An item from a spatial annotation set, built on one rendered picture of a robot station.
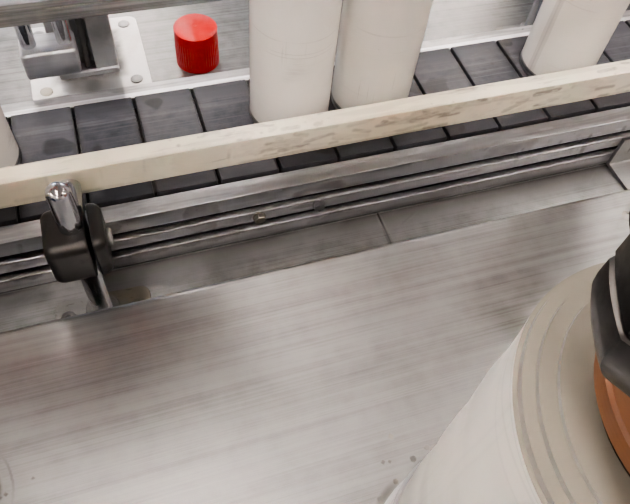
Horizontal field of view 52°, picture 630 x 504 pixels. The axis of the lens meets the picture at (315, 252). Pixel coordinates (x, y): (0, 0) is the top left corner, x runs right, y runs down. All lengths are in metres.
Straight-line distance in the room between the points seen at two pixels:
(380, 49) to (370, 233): 0.12
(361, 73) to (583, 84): 0.15
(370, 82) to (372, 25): 0.04
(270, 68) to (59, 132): 0.14
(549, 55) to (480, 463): 0.37
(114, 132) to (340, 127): 0.14
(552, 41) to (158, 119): 0.27
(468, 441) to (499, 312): 0.20
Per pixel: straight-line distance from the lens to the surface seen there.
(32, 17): 0.40
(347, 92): 0.43
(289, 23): 0.36
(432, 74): 0.49
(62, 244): 0.33
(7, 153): 0.41
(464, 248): 0.39
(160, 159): 0.37
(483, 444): 0.16
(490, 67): 0.51
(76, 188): 0.37
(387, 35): 0.39
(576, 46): 0.48
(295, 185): 0.40
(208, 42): 0.53
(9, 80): 0.56
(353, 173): 0.41
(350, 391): 0.33
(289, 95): 0.40
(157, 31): 0.58
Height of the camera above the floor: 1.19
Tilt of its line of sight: 56 degrees down
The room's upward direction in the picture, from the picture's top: 8 degrees clockwise
